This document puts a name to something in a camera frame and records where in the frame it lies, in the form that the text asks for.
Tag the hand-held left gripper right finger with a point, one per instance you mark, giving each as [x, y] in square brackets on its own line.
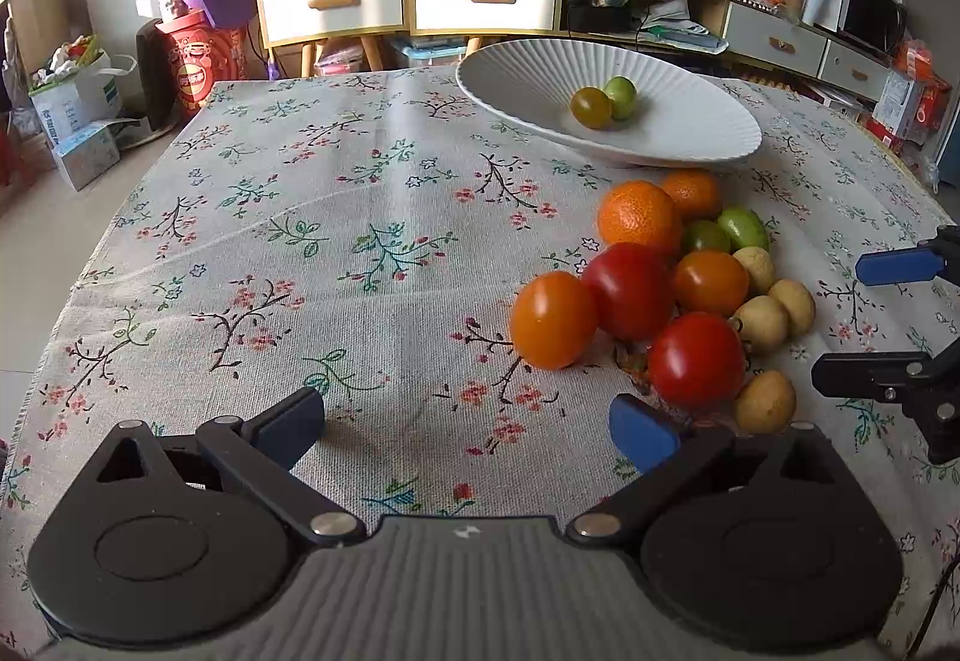
[645, 434]

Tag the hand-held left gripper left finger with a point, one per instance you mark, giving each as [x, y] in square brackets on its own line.
[289, 427]

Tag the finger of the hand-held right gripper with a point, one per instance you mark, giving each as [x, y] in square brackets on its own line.
[885, 377]
[896, 267]

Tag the red tomato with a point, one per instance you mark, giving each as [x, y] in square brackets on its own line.
[630, 290]
[696, 359]

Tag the yellow longan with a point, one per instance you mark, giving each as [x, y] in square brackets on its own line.
[795, 306]
[759, 267]
[761, 325]
[765, 401]

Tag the orange tomato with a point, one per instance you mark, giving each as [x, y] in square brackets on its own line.
[553, 320]
[710, 282]

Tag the green lime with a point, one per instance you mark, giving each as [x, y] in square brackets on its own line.
[744, 227]
[624, 95]

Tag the dark green tomato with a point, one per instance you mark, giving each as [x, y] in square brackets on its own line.
[705, 239]

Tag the large orange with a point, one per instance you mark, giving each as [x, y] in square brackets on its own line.
[639, 216]

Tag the white ribbed plate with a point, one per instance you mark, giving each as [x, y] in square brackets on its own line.
[525, 76]

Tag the orange snack packages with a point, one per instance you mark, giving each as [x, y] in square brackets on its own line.
[911, 91]

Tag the white low cabinet drawer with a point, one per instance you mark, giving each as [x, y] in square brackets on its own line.
[855, 70]
[776, 40]

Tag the small orange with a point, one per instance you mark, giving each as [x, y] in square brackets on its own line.
[694, 191]

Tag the floral tablecloth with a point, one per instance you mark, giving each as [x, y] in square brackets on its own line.
[337, 196]

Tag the white microwave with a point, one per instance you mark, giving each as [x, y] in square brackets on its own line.
[862, 10]

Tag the loose papers pile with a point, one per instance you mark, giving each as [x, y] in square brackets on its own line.
[675, 24]

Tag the dark olive tomato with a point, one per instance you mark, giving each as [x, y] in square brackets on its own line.
[591, 108]

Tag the light blue carton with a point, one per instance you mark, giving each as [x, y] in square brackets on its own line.
[86, 153]

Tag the red printed barrel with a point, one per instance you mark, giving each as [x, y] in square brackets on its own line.
[196, 65]

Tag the white bag with toys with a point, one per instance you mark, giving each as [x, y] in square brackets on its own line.
[75, 95]

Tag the clear plastic storage bin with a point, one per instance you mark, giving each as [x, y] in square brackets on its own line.
[427, 52]

